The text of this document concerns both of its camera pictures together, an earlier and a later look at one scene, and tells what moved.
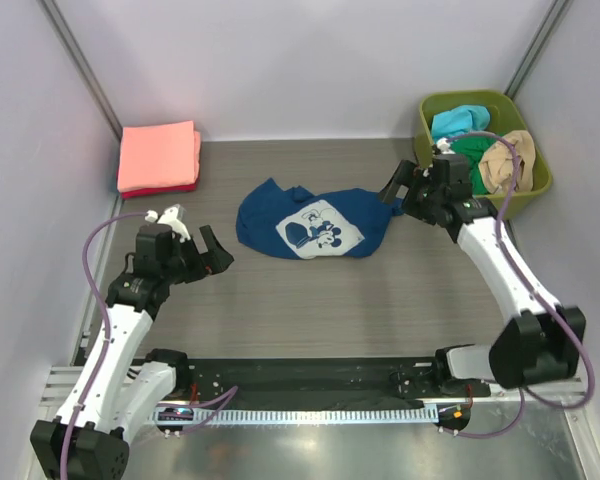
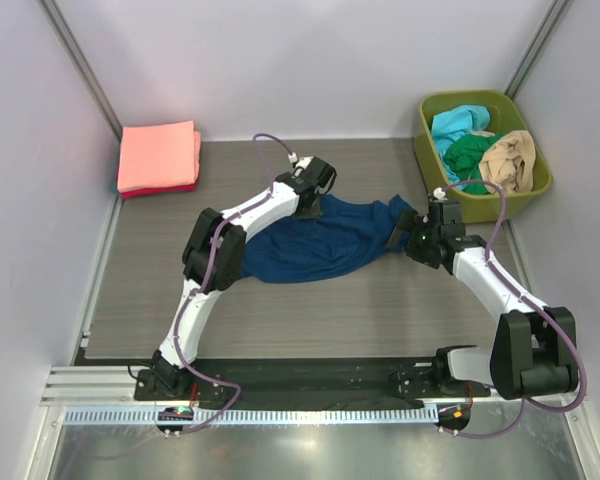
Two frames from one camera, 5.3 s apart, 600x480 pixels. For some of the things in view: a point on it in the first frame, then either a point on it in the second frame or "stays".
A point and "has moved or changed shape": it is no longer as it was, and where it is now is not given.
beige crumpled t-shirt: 497,164 stays
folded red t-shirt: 181,188 stays
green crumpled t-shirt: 473,149 stays
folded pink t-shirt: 158,155 stays
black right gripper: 404,176 -> 412,224
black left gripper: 215,260 -> 315,212
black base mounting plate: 325,378 stays
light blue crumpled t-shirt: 459,120 stays
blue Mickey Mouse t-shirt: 343,223 has moved or changed shape
